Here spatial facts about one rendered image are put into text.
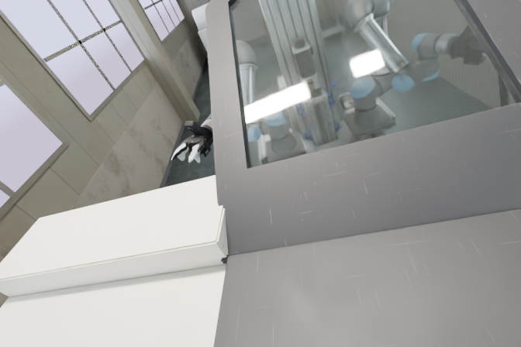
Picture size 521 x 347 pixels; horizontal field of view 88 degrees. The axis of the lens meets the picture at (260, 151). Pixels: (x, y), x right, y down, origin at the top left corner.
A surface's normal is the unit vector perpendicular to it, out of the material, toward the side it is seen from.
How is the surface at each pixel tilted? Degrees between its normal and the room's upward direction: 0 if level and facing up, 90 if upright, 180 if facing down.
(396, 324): 0
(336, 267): 0
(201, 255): 90
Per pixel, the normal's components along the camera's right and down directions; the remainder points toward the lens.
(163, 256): -0.05, 0.61
